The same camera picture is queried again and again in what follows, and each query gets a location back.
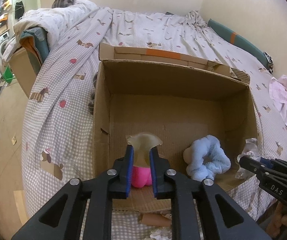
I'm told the clear googly-eye toy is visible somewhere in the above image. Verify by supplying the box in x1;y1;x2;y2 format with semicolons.
235;138;261;180

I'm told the blue fluffy plush scrunchie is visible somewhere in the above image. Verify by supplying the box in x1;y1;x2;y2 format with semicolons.
183;135;231;181

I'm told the orange tan soft piece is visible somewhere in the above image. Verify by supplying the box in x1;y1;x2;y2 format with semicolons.
140;213;172;227

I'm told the pink rubber duck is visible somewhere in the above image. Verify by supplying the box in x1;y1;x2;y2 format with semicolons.
131;158;165;188

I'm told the beige translucent soft piece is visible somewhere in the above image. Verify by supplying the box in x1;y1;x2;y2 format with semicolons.
126;132;163;168

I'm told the beige lace scrunchie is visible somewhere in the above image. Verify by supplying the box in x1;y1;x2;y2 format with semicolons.
160;210;172;220

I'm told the person's right hand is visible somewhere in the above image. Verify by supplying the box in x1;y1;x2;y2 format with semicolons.
265;202;287;239

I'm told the checkered dog-print bedsheet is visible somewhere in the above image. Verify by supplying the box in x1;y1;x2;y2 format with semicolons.
22;8;287;239

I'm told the dark striped cloth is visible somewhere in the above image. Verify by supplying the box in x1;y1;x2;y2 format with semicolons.
88;73;98;115

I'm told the teal bolster pillow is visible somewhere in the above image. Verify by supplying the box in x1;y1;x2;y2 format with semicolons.
207;19;274;74

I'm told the open brown cardboard box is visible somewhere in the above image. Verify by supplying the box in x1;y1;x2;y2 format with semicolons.
92;42;262;214

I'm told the green dustpan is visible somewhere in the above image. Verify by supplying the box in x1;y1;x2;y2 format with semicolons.
2;66;15;83

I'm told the brown bedside cardboard box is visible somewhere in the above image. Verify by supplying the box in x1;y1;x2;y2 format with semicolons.
9;47;42;98

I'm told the white folded duvet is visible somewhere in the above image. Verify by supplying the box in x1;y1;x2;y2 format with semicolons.
2;0;99;63

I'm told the black hanging garment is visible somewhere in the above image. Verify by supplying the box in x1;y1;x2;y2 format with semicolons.
14;1;25;20

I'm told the grey striped plush toy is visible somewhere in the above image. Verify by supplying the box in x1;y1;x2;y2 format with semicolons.
52;0;76;8

